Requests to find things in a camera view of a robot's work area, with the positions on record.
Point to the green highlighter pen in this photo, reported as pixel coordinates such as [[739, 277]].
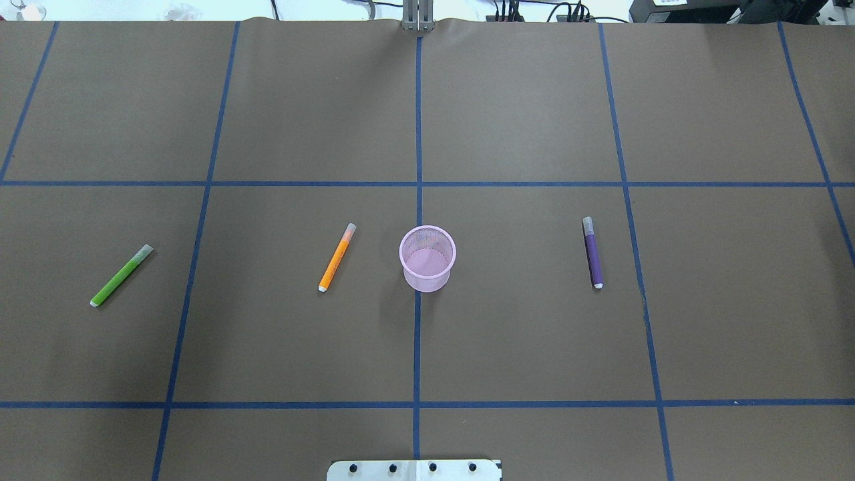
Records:
[[114, 283]]

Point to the pink mesh pen holder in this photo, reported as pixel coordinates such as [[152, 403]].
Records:
[[427, 254]]

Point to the orange highlighter pen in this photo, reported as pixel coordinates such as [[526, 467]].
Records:
[[336, 258]]

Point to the purple highlighter pen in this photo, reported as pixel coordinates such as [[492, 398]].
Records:
[[592, 253]]

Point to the blue tape grid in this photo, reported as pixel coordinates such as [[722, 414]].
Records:
[[248, 250]]

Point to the aluminium frame post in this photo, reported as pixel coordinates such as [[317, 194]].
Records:
[[418, 15]]

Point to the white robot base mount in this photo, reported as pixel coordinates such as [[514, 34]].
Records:
[[442, 469]]

